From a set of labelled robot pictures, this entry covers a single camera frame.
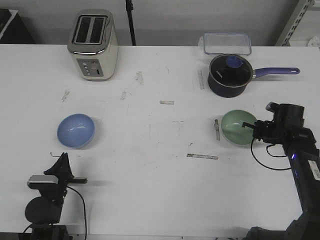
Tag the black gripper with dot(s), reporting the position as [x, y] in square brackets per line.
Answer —
[272, 132]
[59, 169]

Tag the green bowl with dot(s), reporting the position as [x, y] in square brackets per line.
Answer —
[232, 127]

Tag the blue bowl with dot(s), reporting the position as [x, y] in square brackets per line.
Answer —
[76, 131]

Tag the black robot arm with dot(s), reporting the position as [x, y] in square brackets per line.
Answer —
[299, 145]
[44, 212]

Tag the dark blue saucepan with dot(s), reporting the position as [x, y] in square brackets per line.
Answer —
[231, 91]

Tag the glass pot lid blue knob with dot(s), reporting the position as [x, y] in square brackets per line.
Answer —
[231, 70]

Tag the clear plastic food container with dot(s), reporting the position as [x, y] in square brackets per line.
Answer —
[215, 43]

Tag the white metal shelf rack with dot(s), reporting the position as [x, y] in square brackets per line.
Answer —
[302, 27]

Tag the cream and chrome toaster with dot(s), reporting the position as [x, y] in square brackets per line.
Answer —
[93, 44]

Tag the black tripod pole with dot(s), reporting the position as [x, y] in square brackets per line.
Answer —
[129, 8]

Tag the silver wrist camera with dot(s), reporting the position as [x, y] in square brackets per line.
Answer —
[42, 182]
[273, 107]

